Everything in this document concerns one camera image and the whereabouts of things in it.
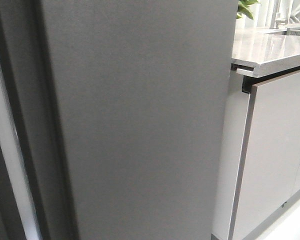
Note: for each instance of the grey kitchen counter cabinet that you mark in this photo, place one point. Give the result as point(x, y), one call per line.
point(259, 170)

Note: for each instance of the grey fridge door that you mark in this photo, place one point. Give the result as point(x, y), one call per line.
point(8, 207)
point(111, 115)

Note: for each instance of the steel sink faucet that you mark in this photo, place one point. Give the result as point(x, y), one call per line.
point(281, 13)

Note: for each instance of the potted green plant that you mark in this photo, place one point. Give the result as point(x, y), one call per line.
point(247, 14)

